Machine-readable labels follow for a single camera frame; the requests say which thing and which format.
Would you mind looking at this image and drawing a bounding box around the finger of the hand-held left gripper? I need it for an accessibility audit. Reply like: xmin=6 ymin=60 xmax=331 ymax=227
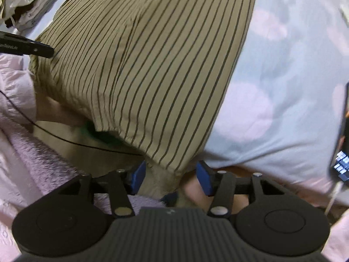
xmin=0 ymin=31 xmax=51 ymax=47

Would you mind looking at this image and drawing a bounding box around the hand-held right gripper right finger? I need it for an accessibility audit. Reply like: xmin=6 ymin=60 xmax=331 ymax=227
xmin=196 ymin=160 xmax=293 ymax=219

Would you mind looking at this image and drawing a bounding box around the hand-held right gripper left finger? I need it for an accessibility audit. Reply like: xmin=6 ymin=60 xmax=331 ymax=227
xmin=52 ymin=161 xmax=147 ymax=219

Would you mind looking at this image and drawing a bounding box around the olive striped shirt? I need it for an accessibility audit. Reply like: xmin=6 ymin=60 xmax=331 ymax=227
xmin=29 ymin=0 xmax=258 ymax=178

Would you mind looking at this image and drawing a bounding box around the smartphone with lit screen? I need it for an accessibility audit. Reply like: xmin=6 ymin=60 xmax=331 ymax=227
xmin=329 ymin=83 xmax=349 ymax=182

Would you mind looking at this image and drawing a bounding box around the white charging cable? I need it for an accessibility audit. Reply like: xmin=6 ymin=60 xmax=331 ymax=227
xmin=324 ymin=181 xmax=342 ymax=216

